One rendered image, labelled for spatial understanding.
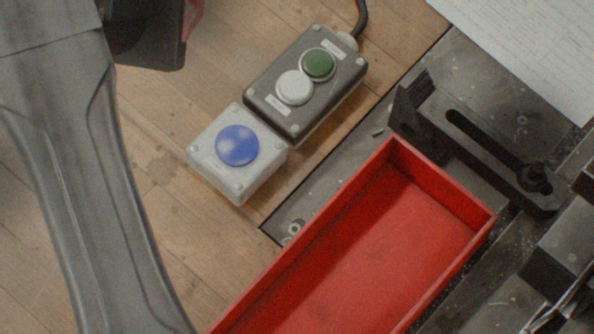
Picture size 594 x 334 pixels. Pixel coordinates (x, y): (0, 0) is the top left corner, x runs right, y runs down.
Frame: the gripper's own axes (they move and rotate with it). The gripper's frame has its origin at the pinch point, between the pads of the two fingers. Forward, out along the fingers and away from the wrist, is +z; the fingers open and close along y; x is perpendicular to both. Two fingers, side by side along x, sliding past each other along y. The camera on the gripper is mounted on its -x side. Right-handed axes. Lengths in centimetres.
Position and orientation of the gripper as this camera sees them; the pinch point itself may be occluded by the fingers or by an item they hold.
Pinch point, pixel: (175, 3)
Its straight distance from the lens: 83.7
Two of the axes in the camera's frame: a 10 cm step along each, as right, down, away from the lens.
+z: 3.8, -1.7, 9.1
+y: -9.2, -1.8, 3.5
